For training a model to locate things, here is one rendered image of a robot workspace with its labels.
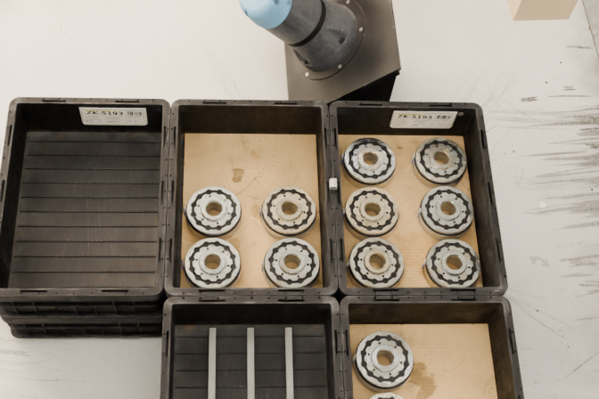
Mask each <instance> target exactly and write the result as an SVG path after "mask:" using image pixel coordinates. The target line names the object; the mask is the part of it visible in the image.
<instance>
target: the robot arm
mask: <svg viewBox="0 0 599 399"><path fill-rule="evenodd" d="M239 1H240V6H241V8H242V11H243V12H244V13H245V15H246V16H247V17H249V18H250V19H251V20H252V21H253V22H254V23H255V24H256V25H258V26H259V27H261V28H263V29H265V30H267V31H268V32H270V33H271V34H273V35H274V36H276V37H278V38H279V39H280V40H282V41H283V42H285V43H286V44H287V45H288V46H289V47H290V48H291V49H292V51H293V52H294V54H295V55H296V57H297V59H298V60H299V62H300V63H301V64H302V65H304V66H305V67H307V68H308V69H311V70H313V71H322V70H326V69H329V68H331V67H333V66H334V65H336V64H337V63H338V62H340V61H341V60H342V59H343V58H344V57H345V55H346V54H347V53H348V51H349V49H350V47H351V46H352V45H353V42H354V40H355V36H356V33H357V21H356V17H355V15H354V13H353V12H352V11H351V10H350V9H349V8H347V7H346V6H345V5H343V4H339V3H335V2H330V1H327V0H239Z"/></svg>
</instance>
